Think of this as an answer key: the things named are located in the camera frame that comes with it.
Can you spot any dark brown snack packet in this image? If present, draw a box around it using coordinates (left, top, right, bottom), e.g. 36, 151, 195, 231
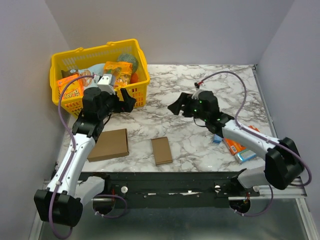
61, 69, 79, 79

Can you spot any brown cardboard box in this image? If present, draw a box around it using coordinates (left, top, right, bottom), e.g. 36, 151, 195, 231
87, 128, 130, 162
151, 136, 173, 166

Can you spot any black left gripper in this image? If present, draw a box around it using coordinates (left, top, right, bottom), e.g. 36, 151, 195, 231
98, 87, 137, 120

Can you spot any grey green round sponge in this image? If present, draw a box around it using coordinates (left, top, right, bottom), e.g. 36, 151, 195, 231
117, 53, 139, 73

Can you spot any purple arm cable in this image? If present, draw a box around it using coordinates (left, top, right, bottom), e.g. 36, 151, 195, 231
48, 73, 128, 239
197, 70, 313, 217

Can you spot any yellow plastic shopping basket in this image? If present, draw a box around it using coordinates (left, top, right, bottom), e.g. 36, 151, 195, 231
49, 38, 150, 108

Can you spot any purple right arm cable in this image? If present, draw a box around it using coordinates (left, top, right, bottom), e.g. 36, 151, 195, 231
197, 70, 313, 217

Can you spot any black mounting base plate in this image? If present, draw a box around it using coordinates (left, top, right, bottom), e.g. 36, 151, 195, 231
79, 171, 260, 209

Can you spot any light blue mint pack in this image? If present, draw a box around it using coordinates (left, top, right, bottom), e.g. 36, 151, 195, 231
235, 149, 257, 164

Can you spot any blue small box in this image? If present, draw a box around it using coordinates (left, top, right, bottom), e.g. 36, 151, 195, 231
212, 134, 223, 145

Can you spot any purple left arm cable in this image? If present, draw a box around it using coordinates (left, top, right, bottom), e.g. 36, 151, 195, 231
48, 73, 128, 239

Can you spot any light blue cassava chips bag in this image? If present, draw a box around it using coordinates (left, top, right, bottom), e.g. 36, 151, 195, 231
77, 63, 105, 92

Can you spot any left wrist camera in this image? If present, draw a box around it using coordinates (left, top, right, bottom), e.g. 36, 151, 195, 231
97, 74, 116, 95

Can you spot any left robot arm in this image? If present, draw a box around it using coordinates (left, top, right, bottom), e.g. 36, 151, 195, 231
34, 87, 136, 227

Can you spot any orange small box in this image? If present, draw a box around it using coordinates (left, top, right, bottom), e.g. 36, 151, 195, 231
223, 138, 247, 156

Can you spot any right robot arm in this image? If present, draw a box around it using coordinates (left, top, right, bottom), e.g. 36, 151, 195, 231
168, 90, 305, 196

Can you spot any folded brown cardboard box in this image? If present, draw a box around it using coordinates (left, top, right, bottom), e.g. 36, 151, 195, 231
87, 128, 130, 162

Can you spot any orange snack box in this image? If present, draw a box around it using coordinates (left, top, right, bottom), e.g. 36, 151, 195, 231
57, 73, 84, 100

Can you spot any yellow mango gummy bag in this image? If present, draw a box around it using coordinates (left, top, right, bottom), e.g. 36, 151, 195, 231
103, 61, 133, 89

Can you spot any orange round fruit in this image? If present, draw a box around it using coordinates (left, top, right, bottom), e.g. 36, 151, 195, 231
130, 72, 139, 84

